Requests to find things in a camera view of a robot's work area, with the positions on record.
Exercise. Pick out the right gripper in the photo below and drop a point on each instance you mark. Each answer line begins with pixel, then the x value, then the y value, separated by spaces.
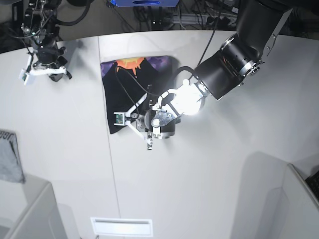
pixel 50 62

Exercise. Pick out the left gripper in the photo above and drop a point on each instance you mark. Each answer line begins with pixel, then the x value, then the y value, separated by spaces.
pixel 140 116

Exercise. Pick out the black T-shirt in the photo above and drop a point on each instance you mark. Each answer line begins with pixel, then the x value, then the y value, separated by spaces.
pixel 125 81

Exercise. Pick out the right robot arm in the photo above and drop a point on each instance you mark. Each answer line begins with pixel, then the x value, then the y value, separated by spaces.
pixel 41 28

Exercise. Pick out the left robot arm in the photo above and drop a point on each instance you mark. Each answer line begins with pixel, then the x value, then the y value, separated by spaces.
pixel 239 56

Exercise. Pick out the blue box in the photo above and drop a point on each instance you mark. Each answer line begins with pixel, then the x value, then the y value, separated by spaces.
pixel 137 3

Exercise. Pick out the grey folded cloth bag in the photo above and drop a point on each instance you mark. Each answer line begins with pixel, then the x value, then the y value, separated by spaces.
pixel 10 163

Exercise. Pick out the white table slot plate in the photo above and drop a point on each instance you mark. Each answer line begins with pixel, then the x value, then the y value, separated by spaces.
pixel 122 227

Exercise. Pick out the white cabinet left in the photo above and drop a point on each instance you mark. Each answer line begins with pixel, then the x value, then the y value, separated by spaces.
pixel 29 210

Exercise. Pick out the white cabinet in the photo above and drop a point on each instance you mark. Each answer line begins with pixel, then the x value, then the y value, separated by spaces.
pixel 290 211
pixel 29 210

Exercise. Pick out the white cabinet right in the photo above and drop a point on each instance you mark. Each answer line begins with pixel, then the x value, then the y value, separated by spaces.
pixel 290 211

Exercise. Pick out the black keyboard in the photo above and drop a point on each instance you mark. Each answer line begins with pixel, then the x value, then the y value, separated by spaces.
pixel 313 184

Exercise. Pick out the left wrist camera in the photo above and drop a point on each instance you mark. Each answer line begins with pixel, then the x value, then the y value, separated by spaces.
pixel 120 118

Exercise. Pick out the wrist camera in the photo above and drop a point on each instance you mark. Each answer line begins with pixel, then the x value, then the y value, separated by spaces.
pixel 120 118
pixel 26 77

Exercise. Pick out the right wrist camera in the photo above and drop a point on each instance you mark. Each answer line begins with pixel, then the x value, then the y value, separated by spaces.
pixel 26 77

